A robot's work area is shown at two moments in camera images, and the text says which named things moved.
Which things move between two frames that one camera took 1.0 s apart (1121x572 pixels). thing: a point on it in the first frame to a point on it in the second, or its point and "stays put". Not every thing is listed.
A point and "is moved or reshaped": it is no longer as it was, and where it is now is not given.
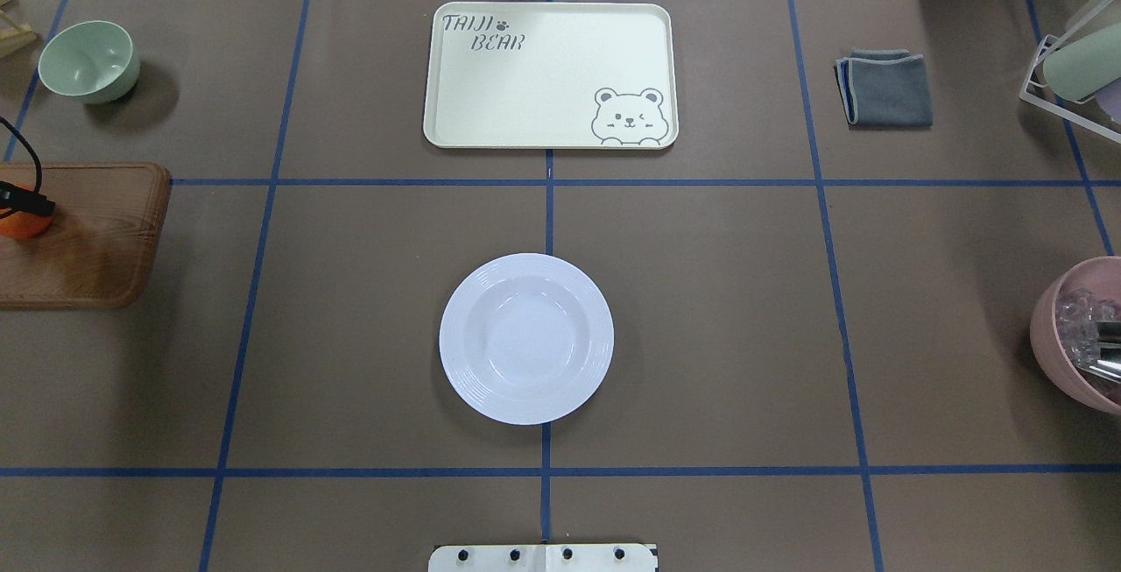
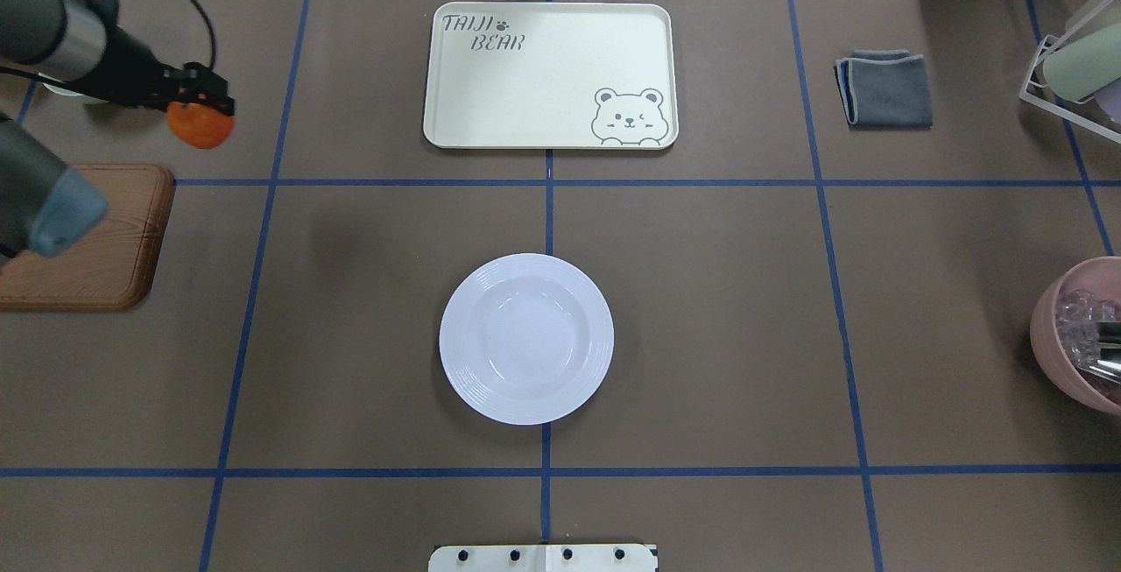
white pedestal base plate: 542,558 stays put
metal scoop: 1109,365 stays put
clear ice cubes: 1077,317 stays put
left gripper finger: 14,197 to 132,74
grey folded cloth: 885,87 stays put
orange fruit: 21,225 is moved or reshaped
